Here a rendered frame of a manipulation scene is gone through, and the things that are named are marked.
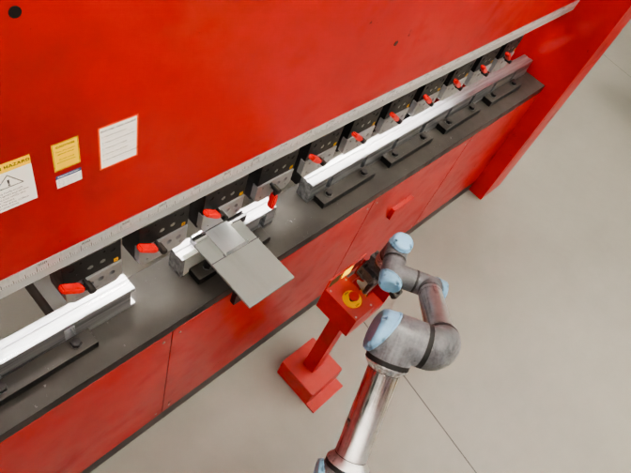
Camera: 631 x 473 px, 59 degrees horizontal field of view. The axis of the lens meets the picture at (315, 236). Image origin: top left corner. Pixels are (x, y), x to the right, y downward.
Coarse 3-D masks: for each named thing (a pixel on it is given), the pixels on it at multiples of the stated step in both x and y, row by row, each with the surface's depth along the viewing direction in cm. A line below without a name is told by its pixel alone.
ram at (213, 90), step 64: (0, 0) 72; (64, 0) 78; (128, 0) 86; (192, 0) 95; (256, 0) 106; (320, 0) 121; (384, 0) 140; (448, 0) 166; (512, 0) 204; (576, 0) 265; (0, 64) 78; (64, 64) 86; (128, 64) 95; (192, 64) 106; (256, 64) 121; (320, 64) 140; (384, 64) 166; (0, 128) 86; (64, 128) 95; (192, 128) 121; (256, 128) 140; (64, 192) 107; (128, 192) 121; (0, 256) 107
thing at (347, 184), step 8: (360, 168) 220; (368, 168) 222; (352, 176) 216; (360, 176) 217; (368, 176) 219; (336, 184) 212; (344, 184) 213; (352, 184) 214; (360, 184) 217; (320, 192) 207; (336, 192) 209; (344, 192) 211; (320, 200) 205; (328, 200) 206; (336, 200) 211
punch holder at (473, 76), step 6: (498, 48) 232; (486, 54) 228; (492, 54) 233; (480, 60) 228; (486, 60) 234; (474, 66) 231; (480, 66) 232; (486, 66) 238; (474, 72) 233; (480, 72) 238; (468, 78) 235; (474, 78) 238; (480, 78) 244; (468, 84) 238
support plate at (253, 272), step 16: (240, 224) 177; (208, 240) 170; (256, 240) 175; (208, 256) 167; (240, 256) 170; (256, 256) 171; (272, 256) 173; (224, 272) 165; (240, 272) 166; (256, 272) 168; (272, 272) 169; (288, 272) 171; (240, 288) 163; (256, 288) 164; (272, 288) 166
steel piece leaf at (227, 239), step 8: (224, 224) 175; (208, 232) 172; (216, 232) 172; (224, 232) 173; (232, 232) 174; (216, 240) 170; (224, 240) 171; (232, 240) 172; (240, 240) 173; (224, 248) 170; (232, 248) 170
